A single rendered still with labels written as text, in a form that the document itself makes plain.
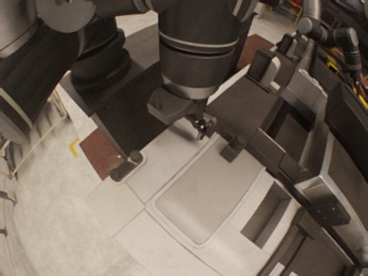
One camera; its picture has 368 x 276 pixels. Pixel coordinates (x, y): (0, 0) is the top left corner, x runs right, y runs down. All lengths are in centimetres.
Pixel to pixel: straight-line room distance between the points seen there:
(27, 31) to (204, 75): 28
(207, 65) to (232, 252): 42
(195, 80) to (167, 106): 6
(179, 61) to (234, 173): 34
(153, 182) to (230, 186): 21
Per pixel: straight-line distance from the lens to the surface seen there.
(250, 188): 45
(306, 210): 53
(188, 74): 20
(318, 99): 72
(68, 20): 22
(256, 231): 54
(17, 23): 28
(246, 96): 56
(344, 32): 100
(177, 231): 40
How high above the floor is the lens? 123
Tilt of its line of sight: 63 degrees down
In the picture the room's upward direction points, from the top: 8 degrees clockwise
